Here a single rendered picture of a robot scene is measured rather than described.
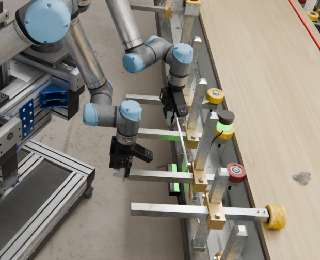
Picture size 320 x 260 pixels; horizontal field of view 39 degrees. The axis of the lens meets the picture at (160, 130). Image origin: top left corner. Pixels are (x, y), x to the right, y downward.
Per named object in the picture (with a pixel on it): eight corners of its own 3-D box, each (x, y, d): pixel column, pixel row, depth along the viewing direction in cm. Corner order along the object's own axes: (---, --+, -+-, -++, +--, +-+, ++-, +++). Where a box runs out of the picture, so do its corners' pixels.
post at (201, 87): (178, 166, 212) (199, 81, 181) (177, 161, 214) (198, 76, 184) (185, 167, 212) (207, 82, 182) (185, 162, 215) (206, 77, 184)
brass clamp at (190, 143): (184, 148, 194) (186, 139, 191) (181, 128, 205) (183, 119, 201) (198, 149, 195) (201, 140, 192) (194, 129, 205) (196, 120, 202)
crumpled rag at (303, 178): (301, 188, 174) (303, 183, 173) (288, 176, 178) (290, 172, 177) (317, 181, 178) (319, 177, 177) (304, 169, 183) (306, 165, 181)
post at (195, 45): (175, 124, 227) (194, 38, 197) (174, 119, 230) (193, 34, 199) (182, 124, 228) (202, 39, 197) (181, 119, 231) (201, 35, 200)
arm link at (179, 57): (180, 38, 172) (198, 48, 169) (175, 63, 179) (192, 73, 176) (168, 45, 167) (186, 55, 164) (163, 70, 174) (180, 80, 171)
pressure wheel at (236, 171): (221, 196, 179) (228, 175, 172) (218, 181, 185) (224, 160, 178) (240, 197, 180) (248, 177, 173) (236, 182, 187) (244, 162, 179)
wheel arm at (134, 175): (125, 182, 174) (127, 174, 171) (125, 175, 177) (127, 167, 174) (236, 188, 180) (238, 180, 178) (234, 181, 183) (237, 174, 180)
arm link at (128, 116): (117, 96, 155) (142, 99, 156) (114, 121, 162) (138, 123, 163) (117, 111, 149) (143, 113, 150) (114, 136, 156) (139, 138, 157)
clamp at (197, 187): (192, 192, 175) (195, 183, 172) (188, 167, 186) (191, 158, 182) (207, 193, 176) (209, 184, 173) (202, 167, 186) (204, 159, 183)
